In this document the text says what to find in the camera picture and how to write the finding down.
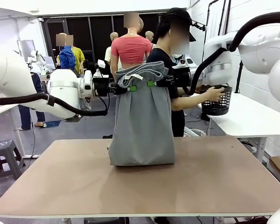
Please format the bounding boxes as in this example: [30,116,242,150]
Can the person's right forearm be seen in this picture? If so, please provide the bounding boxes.
[172,92,210,112]

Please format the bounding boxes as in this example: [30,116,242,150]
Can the mannequin in cream shirt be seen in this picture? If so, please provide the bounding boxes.
[105,32,119,68]

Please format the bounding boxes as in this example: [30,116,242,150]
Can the grey training pants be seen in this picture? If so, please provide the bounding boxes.
[107,61,176,167]

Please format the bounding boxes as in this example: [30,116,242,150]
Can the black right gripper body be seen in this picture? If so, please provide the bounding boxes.
[164,75,178,89]

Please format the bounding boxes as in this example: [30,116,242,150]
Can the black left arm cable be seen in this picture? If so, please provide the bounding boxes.
[0,92,112,117]

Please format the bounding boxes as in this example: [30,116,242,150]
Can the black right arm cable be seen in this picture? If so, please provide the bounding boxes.
[189,12,280,95]

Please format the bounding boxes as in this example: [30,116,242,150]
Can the white wall board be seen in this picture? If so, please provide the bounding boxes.
[17,40,35,56]

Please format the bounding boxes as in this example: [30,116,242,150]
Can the blue cloth on floor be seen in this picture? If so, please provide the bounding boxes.
[44,120,61,128]

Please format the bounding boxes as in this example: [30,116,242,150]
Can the person in black T-shirt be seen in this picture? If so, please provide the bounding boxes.
[146,16,203,137]

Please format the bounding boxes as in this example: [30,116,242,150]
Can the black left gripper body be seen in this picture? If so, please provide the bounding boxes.
[92,77,112,97]

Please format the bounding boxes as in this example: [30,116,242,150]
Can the grey plastic stool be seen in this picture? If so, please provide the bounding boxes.
[0,139,26,186]

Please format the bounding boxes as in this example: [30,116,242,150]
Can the person's right hand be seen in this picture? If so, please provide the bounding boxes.
[205,86,226,101]

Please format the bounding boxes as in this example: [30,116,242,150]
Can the black coiled floor cables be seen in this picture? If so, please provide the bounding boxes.
[247,216,275,224]

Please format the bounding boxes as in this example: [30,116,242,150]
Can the black perforated plastic basket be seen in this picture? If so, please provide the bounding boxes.
[201,85,233,117]

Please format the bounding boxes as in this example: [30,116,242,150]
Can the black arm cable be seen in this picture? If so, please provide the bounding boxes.
[189,12,280,95]
[0,92,112,117]

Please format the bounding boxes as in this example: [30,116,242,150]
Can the small white background robot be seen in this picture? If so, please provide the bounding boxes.
[29,50,46,70]

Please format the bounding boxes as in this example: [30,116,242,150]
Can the large white side table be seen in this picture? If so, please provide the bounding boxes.
[197,92,280,164]

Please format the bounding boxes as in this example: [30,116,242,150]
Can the black baseball cap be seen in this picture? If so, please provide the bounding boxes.
[162,7,196,42]

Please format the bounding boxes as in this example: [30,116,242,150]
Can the mannequin in red top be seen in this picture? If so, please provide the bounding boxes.
[110,11,154,70]

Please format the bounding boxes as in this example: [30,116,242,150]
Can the black wall pipe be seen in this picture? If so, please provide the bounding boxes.
[203,0,219,56]

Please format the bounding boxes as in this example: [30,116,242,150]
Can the figure in blue jeans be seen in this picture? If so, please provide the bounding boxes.
[18,72,47,131]

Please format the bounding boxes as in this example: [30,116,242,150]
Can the white coiled hose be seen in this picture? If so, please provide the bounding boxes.
[184,127,206,137]

